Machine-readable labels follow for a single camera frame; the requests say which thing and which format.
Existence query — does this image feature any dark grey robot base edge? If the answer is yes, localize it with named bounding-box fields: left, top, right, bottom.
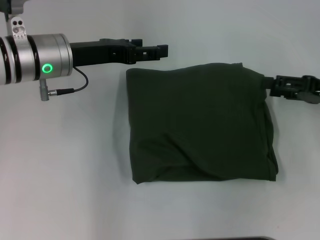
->
left=219, top=236, right=276, bottom=240

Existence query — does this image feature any dark green printed t-shirt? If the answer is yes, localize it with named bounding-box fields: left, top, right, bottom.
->
left=125, top=61, right=280, bottom=185

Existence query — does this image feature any left arm cable with connector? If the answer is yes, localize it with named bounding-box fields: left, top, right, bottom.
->
left=38, top=65, right=90, bottom=102

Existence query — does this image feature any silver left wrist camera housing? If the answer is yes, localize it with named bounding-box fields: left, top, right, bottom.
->
left=0, top=0, right=29, bottom=40

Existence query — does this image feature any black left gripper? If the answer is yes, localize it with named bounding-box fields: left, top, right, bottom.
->
left=69, top=37, right=169, bottom=68

